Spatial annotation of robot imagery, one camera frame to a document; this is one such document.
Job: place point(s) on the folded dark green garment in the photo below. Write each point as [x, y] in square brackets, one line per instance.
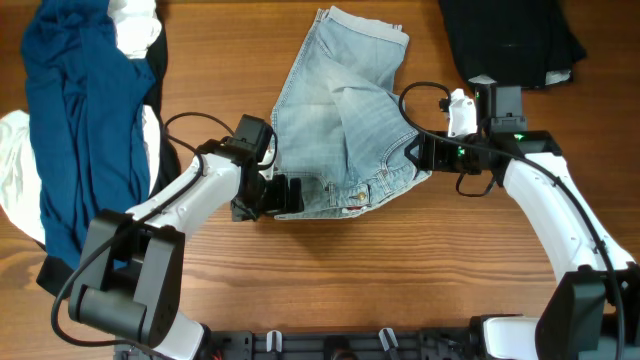
[526, 43]

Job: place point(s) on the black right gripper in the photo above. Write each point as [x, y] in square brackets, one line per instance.
[432, 146]

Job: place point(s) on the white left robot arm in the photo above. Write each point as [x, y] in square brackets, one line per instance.
[128, 283]

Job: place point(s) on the black garment under pile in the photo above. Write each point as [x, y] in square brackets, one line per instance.
[54, 272]

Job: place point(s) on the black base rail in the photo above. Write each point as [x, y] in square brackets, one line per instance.
[425, 344]

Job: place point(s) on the blue shirt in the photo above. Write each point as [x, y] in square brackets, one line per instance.
[85, 99]

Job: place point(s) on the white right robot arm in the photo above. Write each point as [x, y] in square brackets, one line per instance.
[594, 310]

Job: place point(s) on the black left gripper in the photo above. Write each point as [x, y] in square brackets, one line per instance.
[277, 203]

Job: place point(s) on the light blue denim shorts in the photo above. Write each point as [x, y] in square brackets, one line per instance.
[337, 118]

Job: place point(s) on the white garment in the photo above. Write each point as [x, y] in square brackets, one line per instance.
[138, 28]

